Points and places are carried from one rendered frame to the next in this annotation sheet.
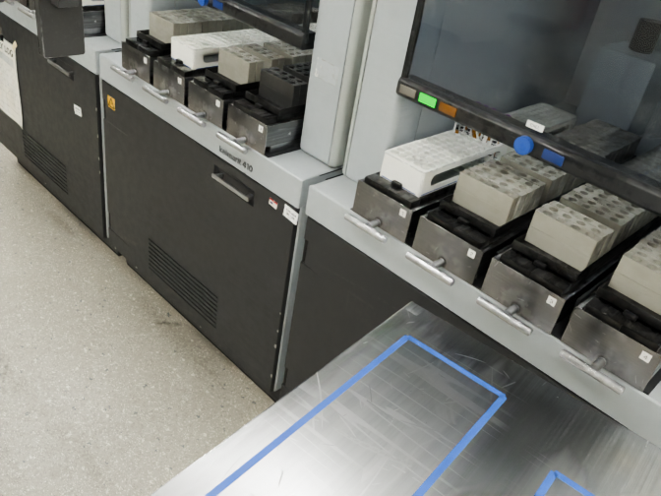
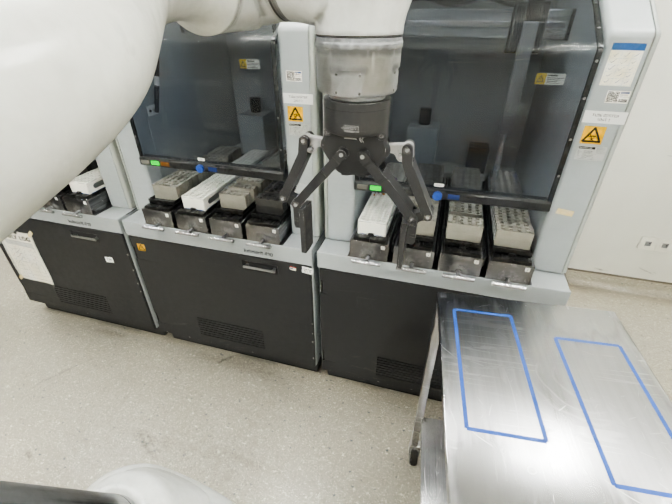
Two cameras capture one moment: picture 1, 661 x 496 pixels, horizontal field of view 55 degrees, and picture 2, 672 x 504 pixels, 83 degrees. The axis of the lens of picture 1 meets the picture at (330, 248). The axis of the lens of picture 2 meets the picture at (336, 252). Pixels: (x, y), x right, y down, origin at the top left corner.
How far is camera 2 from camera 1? 0.49 m
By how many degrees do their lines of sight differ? 19
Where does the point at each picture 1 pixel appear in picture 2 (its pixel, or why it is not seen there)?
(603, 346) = (506, 272)
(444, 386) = (488, 324)
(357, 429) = (481, 362)
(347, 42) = (312, 170)
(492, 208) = (424, 229)
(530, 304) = (466, 267)
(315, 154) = not seen: hidden behind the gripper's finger
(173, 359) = (243, 377)
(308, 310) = (331, 315)
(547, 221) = (455, 226)
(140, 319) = (207, 365)
